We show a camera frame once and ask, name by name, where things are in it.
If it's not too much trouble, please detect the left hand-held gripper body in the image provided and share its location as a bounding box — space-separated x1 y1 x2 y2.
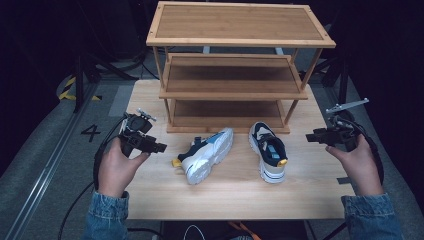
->
118 107 158 158

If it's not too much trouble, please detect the wooden three-tier shoe rack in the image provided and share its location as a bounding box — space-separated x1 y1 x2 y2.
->
145 0 337 135

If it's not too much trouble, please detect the thin white cable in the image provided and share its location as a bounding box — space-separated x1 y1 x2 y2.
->
182 224 206 240

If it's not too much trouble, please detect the person's right hand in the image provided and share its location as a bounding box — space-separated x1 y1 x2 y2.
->
325 134 385 197

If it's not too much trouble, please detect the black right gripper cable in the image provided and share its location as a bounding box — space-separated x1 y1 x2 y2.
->
333 114 385 186

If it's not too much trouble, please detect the person's left hand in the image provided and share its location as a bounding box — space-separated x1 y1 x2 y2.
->
97 136 151 198

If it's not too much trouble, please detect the white navy sneaker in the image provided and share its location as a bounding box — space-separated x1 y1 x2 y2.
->
171 127 235 186
248 121 289 184

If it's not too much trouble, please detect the orange strap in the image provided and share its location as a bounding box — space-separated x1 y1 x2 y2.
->
228 220 262 240

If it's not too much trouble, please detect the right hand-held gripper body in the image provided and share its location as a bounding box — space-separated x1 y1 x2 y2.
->
320 97 370 153

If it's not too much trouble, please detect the black metal stand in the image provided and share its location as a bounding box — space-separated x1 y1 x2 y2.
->
71 51 138 114
313 49 351 104

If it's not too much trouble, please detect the yellow black hazard tape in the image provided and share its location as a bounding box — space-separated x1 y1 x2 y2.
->
58 76 103 102

